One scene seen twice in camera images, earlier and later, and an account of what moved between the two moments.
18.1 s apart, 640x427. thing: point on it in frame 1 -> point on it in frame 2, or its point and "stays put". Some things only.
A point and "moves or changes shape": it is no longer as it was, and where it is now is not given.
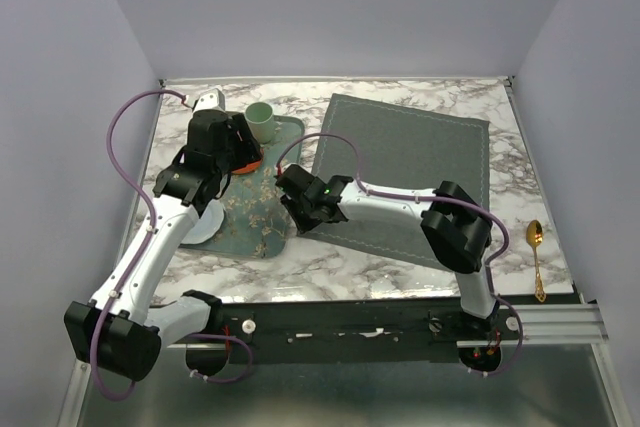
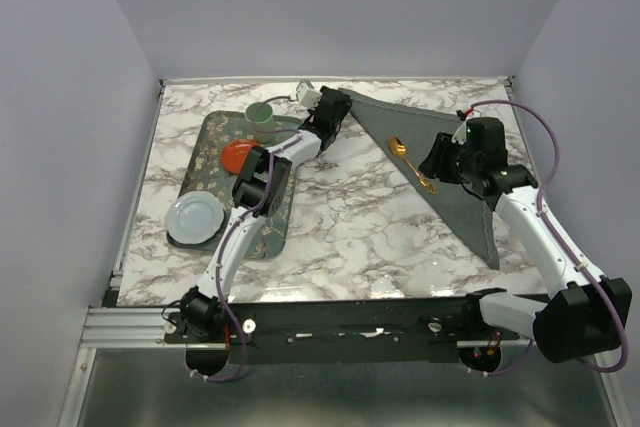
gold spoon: (535, 234) moves or changes shape
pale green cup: (259, 116) stays put
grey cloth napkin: (398, 148) moves or changes shape
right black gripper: (301, 225) -> (435, 163)
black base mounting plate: (372, 331) stays put
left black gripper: (249, 150) -> (345, 103)
